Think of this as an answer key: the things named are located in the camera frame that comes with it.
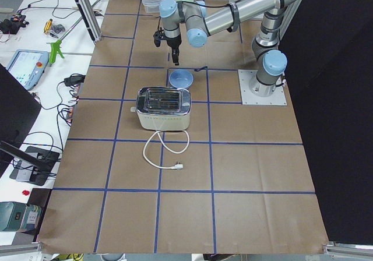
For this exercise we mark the teach pendant tablet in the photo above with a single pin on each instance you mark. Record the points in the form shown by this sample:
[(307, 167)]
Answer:
[(27, 66)]

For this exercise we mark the cream toaster with chrome top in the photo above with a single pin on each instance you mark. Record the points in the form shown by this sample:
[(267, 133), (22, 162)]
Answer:
[(163, 108)]

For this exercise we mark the black monitor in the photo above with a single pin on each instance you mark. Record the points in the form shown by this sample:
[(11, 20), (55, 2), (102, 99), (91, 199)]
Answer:
[(19, 111)]

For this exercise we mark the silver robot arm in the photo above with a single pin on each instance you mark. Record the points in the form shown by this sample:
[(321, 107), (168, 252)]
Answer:
[(199, 26)]

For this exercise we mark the blue bowl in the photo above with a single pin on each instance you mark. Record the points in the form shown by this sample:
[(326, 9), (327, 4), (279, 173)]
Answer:
[(181, 78)]

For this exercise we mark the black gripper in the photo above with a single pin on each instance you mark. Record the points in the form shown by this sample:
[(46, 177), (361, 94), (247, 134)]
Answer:
[(173, 42)]

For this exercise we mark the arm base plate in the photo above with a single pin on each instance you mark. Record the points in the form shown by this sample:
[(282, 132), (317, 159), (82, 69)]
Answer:
[(255, 93)]

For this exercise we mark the aluminium frame post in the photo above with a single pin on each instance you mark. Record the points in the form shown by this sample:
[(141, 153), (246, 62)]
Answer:
[(89, 19)]

